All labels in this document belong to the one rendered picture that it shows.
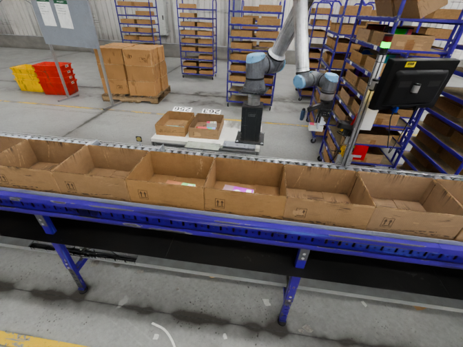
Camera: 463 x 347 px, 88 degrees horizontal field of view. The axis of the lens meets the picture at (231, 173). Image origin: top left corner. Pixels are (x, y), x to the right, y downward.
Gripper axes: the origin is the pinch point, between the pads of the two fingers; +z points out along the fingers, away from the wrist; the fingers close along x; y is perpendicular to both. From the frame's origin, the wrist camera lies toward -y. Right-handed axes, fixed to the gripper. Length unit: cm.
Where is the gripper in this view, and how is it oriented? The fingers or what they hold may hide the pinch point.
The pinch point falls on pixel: (315, 125)
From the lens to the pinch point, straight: 194.6
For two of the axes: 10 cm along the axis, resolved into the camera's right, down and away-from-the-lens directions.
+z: -0.4, 8.2, 5.7
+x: 1.5, -5.5, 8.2
